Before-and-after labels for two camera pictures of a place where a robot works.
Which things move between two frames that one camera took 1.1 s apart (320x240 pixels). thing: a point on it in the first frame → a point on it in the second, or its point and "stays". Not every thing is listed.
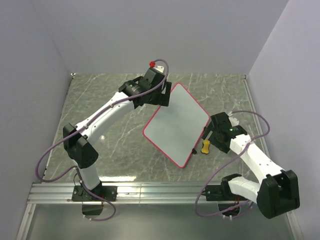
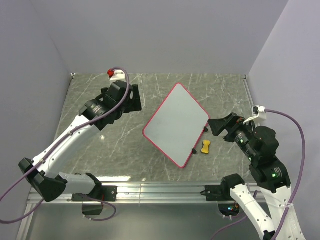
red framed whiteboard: x=175 y=129 stays
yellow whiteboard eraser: x=205 y=149 stays
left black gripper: x=163 y=99 → x=134 y=104
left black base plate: x=80 y=194 stays
